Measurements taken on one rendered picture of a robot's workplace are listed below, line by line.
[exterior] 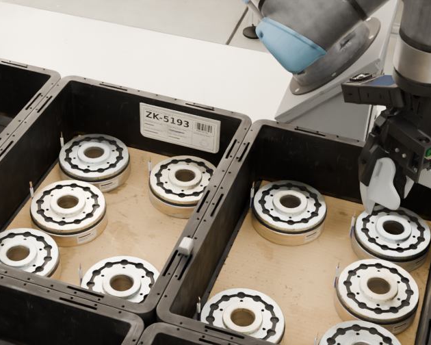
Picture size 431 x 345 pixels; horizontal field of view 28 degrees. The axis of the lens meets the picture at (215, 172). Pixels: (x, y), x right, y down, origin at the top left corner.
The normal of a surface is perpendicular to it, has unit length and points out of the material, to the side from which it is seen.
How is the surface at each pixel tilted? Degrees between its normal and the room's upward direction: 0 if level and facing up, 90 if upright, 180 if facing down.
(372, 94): 92
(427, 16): 90
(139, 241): 0
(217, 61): 0
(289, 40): 65
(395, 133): 90
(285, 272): 0
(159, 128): 90
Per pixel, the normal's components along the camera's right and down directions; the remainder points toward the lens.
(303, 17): -0.25, 0.00
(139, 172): 0.04, -0.77
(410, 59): -0.70, 0.43
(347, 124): -0.29, 0.61
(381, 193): -0.81, 0.20
